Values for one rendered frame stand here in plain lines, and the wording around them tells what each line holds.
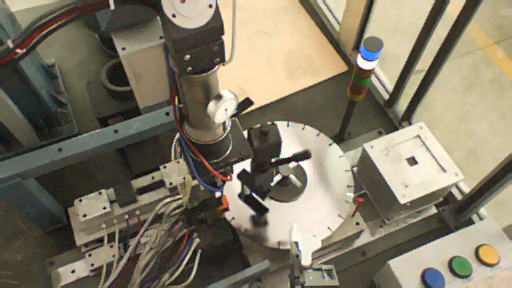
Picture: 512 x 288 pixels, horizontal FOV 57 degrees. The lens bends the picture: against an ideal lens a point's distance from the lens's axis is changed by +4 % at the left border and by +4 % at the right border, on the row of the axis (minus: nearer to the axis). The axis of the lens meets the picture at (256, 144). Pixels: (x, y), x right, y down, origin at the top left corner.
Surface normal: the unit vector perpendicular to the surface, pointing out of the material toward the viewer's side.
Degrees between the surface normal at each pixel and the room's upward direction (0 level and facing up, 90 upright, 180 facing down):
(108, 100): 0
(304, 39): 0
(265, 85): 0
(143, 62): 90
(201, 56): 90
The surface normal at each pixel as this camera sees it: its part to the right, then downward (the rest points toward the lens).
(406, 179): 0.01, -0.49
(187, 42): 0.40, 0.80
